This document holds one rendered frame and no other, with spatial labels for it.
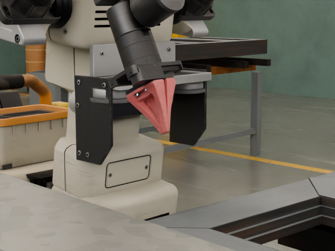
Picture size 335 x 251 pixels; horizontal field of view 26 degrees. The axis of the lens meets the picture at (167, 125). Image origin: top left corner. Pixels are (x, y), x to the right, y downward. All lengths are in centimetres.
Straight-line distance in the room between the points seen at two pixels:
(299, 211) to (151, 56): 35
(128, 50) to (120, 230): 69
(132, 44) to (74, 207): 64
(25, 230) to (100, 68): 96
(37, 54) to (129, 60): 882
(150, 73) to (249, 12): 910
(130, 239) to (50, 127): 133
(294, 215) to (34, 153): 72
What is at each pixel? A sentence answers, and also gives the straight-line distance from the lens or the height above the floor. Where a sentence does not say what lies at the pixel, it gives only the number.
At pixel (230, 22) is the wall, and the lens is 1035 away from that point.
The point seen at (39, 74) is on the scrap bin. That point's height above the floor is 55.
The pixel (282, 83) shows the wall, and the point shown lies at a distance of 984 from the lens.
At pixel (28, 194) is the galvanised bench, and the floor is 105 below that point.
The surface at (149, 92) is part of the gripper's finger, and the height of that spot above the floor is 105.
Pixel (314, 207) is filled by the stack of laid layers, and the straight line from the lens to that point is 123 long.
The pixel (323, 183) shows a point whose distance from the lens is 133.
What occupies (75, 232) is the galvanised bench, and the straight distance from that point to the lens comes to 41.
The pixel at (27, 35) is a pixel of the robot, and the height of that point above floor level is 112.
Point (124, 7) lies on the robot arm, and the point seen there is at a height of 117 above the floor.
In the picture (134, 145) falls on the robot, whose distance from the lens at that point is 148.
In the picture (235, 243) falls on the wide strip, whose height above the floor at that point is 86.
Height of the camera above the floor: 117
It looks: 9 degrees down
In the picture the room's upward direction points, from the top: straight up
